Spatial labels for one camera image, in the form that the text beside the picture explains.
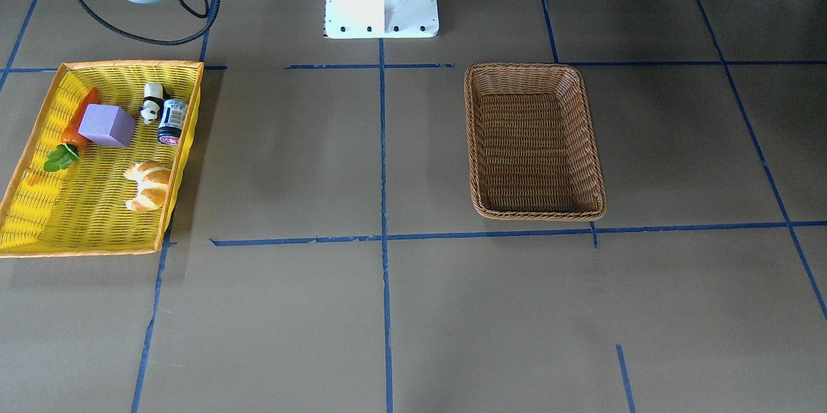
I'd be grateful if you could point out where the toy panda figure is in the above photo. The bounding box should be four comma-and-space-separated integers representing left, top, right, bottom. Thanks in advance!
140, 82, 167, 125

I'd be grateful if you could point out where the purple foam block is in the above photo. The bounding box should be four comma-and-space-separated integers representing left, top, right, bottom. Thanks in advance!
78, 103, 137, 148

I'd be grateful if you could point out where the toy carrot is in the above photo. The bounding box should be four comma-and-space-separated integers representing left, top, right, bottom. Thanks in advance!
43, 88, 100, 173

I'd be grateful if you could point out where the brown wicker basket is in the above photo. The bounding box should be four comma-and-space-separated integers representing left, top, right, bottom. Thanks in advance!
463, 63, 607, 222

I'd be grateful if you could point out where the yellow plastic basket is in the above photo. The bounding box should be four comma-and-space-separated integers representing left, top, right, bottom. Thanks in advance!
1, 60, 205, 257

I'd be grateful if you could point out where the toy croissant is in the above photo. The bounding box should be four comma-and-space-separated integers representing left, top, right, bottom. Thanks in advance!
123, 160, 172, 213

